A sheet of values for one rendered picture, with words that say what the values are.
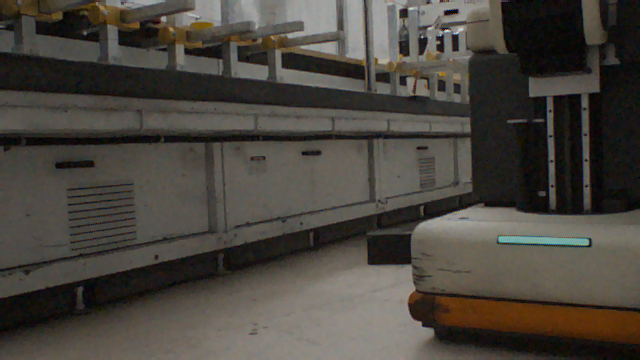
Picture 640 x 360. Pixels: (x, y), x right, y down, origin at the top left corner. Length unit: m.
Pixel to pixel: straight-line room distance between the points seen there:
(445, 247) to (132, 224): 1.10
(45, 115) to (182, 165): 0.75
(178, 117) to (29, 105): 0.50
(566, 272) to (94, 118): 1.21
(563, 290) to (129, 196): 1.36
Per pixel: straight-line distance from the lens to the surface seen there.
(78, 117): 1.77
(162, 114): 1.97
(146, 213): 2.22
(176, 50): 2.00
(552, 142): 1.64
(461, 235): 1.44
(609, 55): 1.60
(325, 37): 2.32
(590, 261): 1.37
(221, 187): 2.44
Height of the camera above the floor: 0.45
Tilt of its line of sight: 3 degrees down
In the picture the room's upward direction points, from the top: 2 degrees counter-clockwise
